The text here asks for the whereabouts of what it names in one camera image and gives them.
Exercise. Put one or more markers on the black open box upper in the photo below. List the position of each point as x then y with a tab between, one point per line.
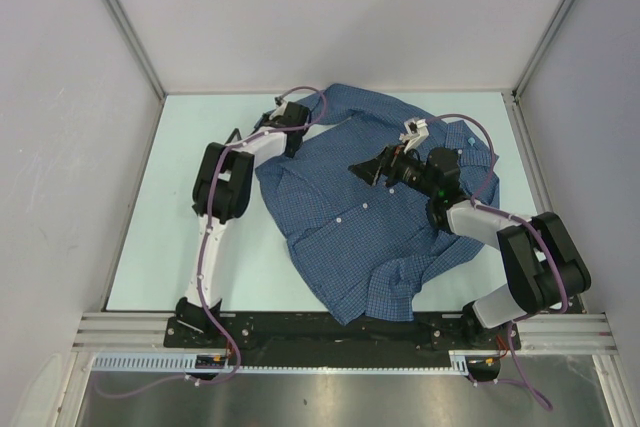
234	137

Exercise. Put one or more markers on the aluminium front rail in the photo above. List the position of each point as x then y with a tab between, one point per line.
568	334

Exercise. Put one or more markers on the blue checked shirt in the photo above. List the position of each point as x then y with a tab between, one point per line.
362	250

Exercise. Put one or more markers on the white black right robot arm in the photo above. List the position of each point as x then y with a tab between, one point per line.
542	264

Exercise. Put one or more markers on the left aluminium frame post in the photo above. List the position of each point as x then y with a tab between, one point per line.
132	41

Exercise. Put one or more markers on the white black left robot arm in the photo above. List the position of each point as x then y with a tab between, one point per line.
221	195

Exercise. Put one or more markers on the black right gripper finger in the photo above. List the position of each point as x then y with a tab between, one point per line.
376	162
369	175

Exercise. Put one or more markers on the white slotted cable duct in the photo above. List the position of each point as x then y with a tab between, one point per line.
416	363

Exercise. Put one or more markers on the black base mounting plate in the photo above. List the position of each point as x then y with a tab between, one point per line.
263	334

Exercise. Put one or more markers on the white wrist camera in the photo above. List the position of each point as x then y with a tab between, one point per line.
416	131
280	108

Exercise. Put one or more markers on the aluminium frame post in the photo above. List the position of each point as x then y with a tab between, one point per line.
132	41
550	33

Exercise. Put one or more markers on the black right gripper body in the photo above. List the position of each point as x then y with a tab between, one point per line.
399	161

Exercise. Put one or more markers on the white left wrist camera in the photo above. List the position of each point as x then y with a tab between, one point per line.
280	108

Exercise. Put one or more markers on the right aluminium frame post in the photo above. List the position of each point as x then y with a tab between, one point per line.
550	33

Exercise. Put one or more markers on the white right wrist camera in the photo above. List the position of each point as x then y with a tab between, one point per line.
416	131

